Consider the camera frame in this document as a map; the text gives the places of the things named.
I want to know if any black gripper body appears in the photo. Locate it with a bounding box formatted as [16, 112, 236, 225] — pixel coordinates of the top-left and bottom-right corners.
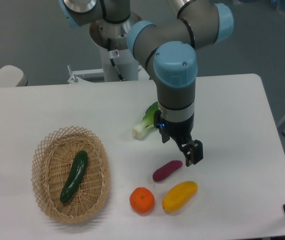
[154, 110, 194, 151]

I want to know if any green cucumber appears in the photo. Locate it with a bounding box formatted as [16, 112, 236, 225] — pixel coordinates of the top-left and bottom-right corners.
[59, 150, 88, 204]

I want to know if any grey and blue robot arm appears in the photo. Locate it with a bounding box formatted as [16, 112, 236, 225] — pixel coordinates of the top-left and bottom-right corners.
[59, 0, 234, 166]

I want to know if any woven wicker basket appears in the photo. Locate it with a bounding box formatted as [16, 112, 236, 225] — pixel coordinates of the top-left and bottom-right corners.
[31, 126, 111, 224]

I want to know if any green bok choy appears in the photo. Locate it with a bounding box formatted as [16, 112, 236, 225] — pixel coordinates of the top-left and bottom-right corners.
[132, 101, 159, 140]

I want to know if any purple sweet potato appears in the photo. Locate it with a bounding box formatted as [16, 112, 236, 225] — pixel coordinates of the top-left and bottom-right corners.
[152, 160, 183, 182]

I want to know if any yellow mango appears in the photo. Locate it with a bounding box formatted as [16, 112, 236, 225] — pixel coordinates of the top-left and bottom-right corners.
[162, 181, 198, 213]

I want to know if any orange tangerine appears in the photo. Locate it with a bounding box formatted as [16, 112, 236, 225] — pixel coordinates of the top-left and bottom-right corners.
[129, 187, 155, 215]

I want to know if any white chair armrest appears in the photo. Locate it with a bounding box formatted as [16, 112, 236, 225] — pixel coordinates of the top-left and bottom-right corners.
[0, 65, 29, 88]

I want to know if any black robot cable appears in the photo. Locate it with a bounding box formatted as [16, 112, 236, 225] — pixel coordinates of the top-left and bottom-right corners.
[106, 37, 126, 82]

